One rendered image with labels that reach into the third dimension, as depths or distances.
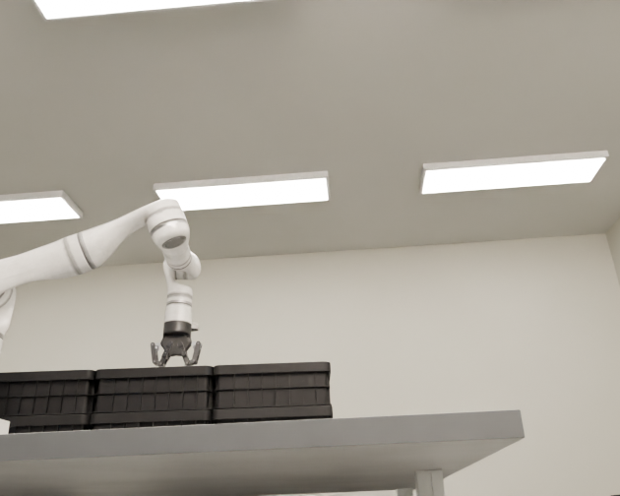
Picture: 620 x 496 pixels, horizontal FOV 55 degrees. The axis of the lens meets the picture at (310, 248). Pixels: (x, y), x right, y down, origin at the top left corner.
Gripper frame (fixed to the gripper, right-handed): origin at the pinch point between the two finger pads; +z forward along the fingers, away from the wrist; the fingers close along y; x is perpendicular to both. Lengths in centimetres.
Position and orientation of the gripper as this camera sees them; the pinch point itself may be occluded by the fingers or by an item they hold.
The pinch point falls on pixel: (173, 375)
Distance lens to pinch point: 165.7
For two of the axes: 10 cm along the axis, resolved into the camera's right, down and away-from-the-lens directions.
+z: 0.2, 9.1, -4.2
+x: 0.2, 4.2, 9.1
